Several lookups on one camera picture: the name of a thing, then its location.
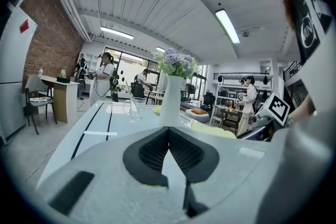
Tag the person's black printed t-shirt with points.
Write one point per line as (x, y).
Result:
(307, 15)

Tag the dark tissue box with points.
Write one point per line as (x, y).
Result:
(63, 79)

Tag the white vase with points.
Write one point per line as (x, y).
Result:
(172, 101)

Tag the white chair with black legs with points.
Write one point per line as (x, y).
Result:
(39, 102)

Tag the long ceiling light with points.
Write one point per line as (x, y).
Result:
(160, 49)
(228, 26)
(116, 32)

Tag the black stair railing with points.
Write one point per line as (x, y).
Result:
(291, 69)

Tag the person's right forearm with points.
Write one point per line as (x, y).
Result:
(304, 108)

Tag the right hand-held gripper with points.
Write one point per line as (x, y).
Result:
(277, 108)

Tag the white wooden desk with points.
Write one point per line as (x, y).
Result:
(60, 97)

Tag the orange cushion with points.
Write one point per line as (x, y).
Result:
(199, 111)

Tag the clear glass pitcher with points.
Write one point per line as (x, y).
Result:
(135, 107)

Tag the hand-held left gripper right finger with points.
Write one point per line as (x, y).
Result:
(210, 162)

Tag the white floor pouf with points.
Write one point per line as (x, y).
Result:
(197, 117)

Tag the small white bottle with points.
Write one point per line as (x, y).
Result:
(40, 71)

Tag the white display rack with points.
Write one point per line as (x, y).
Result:
(225, 98)

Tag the white refrigerator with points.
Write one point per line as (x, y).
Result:
(13, 60)

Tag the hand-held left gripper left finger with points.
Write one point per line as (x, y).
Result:
(131, 162)

